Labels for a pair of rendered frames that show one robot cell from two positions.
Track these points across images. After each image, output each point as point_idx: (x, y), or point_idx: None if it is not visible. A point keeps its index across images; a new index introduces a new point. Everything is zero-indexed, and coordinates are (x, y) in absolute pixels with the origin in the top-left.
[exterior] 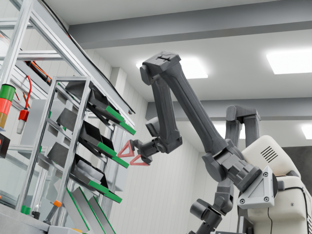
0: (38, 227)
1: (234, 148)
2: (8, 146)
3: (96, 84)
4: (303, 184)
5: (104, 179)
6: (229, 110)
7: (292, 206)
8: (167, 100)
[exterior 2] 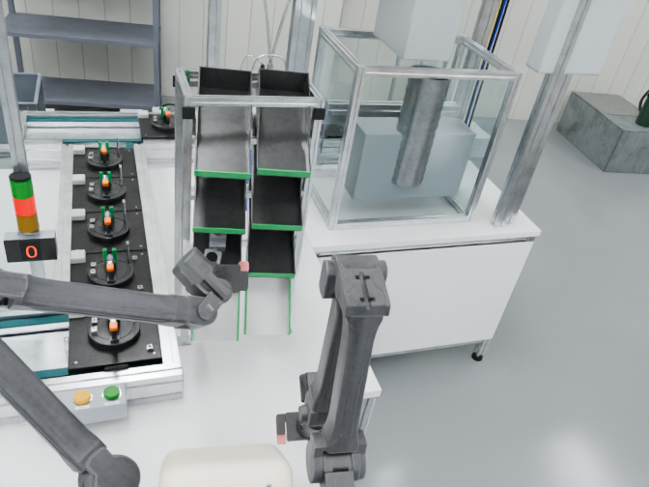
0: None
1: (94, 480)
2: (54, 245)
3: (212, 100)
4: None
5: None
6: (323, 270)
7: None
8: (76, 314)
